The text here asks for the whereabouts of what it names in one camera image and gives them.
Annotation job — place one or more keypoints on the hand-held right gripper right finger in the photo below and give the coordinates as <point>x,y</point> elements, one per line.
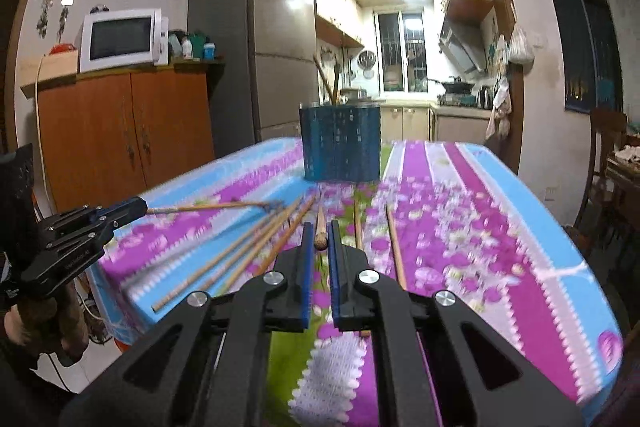
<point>336,279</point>

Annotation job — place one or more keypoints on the white microwave oven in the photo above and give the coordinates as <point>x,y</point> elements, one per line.
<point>120,39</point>

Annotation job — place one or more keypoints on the blue metal utensil holder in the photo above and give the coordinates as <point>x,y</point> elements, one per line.
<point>340,142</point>

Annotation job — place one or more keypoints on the hanging pink cloth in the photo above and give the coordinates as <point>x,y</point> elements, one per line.
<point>500,112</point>

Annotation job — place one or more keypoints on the green container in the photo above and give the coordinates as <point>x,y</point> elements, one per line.
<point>198,47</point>

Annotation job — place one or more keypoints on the hanging wall ornament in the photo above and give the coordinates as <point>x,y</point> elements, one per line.
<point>45,14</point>
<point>64,22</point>

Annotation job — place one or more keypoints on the steel cooking pot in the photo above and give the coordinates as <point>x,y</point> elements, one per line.
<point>355,95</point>

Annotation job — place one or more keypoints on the blue and white cup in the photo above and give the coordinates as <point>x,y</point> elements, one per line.
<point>209,52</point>

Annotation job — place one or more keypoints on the dark window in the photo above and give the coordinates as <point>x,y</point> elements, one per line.
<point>585,47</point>

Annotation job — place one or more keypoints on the person's left hand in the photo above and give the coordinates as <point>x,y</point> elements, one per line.
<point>70,322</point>

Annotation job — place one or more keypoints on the barred kitchen window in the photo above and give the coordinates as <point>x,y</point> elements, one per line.
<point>400,52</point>

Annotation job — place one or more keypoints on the red bag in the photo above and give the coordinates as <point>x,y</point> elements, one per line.
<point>62,49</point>

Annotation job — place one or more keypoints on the hanging white plastic bag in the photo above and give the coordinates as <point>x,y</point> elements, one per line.
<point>520,47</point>

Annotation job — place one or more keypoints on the beige kitchen wall cabinets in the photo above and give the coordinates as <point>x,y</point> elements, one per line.
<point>337,12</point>

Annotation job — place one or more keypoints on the steel electric kettle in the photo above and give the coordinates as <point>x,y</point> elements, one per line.
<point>484,97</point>

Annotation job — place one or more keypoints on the wooden chair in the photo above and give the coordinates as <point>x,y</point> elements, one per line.
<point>605,142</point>

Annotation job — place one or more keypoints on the white bottle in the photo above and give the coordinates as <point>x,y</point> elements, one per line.
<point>186,49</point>

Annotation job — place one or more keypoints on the white wall socket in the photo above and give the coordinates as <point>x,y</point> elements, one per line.
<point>551,194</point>

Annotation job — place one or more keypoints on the gas stove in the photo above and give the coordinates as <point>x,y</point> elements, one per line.
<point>457,98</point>

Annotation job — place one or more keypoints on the floral striped tablecloth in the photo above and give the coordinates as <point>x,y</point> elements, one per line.
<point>450,232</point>

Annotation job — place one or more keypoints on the orange wooden cabinet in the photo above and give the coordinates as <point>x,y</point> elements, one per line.
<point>125,132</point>

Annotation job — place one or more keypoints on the brown refrigerator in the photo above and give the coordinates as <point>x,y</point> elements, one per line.
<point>250,57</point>

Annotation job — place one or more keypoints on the hanging steel colander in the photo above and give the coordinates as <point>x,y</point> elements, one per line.
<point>366,62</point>

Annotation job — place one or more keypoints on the white wall switch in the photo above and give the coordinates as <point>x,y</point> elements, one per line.
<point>537,40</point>

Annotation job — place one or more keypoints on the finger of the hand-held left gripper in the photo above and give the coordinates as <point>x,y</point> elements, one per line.
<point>122,209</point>
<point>75,259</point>

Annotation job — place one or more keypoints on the black wok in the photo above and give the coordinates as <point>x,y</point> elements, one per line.
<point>457,84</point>

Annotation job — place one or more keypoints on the beige cardboard box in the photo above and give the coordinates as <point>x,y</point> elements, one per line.
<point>55,69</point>

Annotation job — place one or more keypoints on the steel range hood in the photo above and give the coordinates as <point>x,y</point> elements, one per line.
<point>462,49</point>

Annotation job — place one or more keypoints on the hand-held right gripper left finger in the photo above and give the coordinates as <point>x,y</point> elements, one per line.
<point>306,279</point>

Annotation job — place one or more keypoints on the beige kitchen base cabinets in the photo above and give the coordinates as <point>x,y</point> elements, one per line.
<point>410,124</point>

